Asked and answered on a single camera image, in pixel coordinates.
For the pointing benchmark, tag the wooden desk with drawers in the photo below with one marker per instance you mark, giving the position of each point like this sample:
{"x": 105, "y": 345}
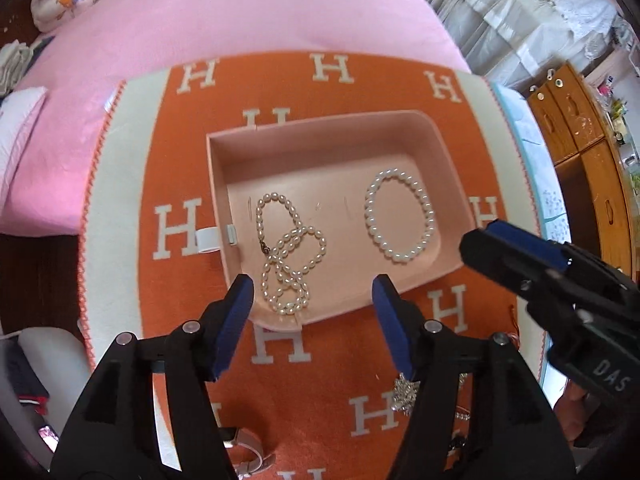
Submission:
{"x": 596, "y": 192}

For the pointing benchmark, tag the person's right hand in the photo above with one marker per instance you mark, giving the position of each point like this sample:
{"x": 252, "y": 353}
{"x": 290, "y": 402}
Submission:
{"x": 573, "y": 409}

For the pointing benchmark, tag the orange H pattern blanket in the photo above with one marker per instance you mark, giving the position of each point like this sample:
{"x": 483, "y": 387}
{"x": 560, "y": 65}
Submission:
{"x": 199, "y": 166}

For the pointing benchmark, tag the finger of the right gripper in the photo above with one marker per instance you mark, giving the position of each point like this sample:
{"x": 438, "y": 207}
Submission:
{"x": 500, "y": 263}
{"x": 535, "y": 242}

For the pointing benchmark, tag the light blue patterned tablecloth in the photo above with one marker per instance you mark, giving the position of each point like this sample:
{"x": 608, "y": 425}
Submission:
{"x": 548, "y": 197}

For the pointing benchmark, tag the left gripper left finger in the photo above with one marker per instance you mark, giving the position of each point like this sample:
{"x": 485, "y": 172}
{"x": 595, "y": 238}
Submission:
{"x": 111, "y": 433}

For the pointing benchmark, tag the pink jewelry tray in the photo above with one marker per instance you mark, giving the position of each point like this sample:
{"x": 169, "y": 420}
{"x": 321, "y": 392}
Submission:
{"x": 380, "y": 187}

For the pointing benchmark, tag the white pillow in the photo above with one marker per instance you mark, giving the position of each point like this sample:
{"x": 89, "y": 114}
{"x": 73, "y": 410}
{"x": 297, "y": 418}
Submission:
{"x": 19, "y": 112}

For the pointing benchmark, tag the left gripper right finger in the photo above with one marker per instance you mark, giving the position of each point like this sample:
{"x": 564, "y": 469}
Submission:
{"x": 513, "y": 432}

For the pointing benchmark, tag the folded beige clothes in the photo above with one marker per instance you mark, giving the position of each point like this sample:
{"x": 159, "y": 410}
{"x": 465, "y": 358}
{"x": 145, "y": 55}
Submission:
{"x": 15, "y": 58}

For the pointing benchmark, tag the white lace covered furniture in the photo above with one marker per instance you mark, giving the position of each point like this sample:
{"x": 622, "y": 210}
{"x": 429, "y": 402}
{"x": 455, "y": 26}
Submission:
{"x": 515, "y": 42}

